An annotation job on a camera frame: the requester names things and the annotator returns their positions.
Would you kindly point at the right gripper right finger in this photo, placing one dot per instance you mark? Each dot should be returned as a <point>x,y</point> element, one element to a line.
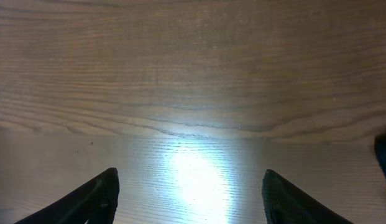
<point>286,203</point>

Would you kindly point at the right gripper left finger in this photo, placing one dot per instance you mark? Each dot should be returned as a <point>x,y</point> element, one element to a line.
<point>95,202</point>

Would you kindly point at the black garment at right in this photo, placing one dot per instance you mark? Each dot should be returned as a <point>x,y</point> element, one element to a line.
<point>380,150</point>

